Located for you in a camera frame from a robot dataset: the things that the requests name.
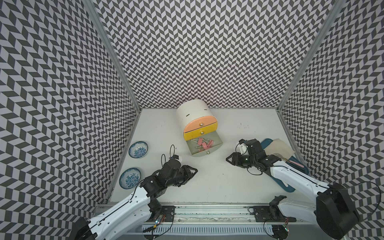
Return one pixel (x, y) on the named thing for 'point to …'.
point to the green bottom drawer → (196, 152)
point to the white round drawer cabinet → (188, 109)
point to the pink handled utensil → (302, 166)
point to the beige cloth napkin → (278, 146)
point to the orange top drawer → (199, 122)
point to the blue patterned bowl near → (130, 178)
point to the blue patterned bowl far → (138, 149)
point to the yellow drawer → (201, 131)
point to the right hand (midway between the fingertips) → (229, 162)
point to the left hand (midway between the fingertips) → (196, 174)
